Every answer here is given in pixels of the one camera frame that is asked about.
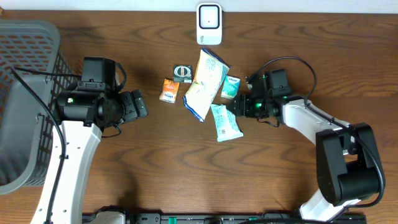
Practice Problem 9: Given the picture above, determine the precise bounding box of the green tissue pack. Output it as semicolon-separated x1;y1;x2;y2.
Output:
221;75;241;100

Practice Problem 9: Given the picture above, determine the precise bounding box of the green wet wipes pack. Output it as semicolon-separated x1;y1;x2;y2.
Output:
211;104;243;142

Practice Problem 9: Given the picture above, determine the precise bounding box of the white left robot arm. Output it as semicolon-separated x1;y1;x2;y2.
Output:
32;90;148;223

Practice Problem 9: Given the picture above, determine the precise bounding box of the white barcode scanner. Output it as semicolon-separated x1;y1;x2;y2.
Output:
196;2;223;45

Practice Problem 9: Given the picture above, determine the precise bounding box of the orange tissue pack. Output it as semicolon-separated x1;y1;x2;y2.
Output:
159;78;180;103

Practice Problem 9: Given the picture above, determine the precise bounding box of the dark green small box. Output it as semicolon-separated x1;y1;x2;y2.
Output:
173;65;193;83

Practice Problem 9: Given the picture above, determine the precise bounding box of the grey plastic basket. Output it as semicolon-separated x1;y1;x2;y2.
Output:
1;20;77;194

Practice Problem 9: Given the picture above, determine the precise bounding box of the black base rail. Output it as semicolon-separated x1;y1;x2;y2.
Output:
81;212;368;224

